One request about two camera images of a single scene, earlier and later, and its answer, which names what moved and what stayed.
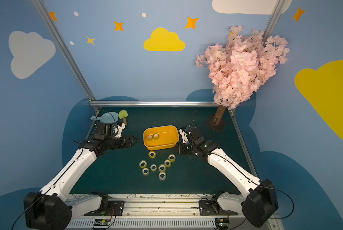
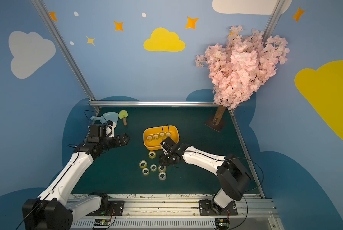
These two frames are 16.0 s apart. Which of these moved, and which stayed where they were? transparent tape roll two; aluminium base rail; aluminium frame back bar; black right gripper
Moved: black right gripper
Stayed: aluminium frame back bar; transparent tape roll two; aluminium base rail
